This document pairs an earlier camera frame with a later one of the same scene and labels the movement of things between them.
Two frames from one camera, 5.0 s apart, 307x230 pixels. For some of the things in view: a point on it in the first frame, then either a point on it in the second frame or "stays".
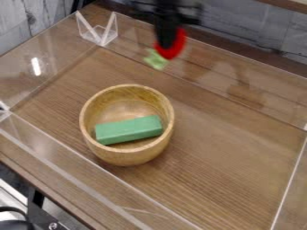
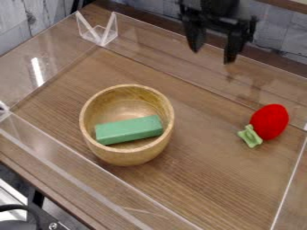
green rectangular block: x=128 y=129 stays
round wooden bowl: x=126 y=121 stays
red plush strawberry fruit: x=176 y=47 → x=269 y=123
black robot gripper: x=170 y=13 → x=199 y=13
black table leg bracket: x=39 y=218 stays
